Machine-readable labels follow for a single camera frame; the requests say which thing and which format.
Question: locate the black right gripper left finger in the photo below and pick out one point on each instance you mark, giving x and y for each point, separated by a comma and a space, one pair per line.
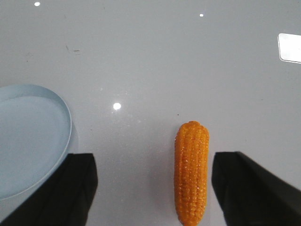
64, 199

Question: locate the light blue round plate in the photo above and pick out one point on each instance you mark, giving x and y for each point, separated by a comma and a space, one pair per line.
35, 130

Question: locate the orange corn cob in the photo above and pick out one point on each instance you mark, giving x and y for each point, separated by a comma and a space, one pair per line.
191, 147

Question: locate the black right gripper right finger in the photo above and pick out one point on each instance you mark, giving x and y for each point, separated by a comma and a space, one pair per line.
250, 195

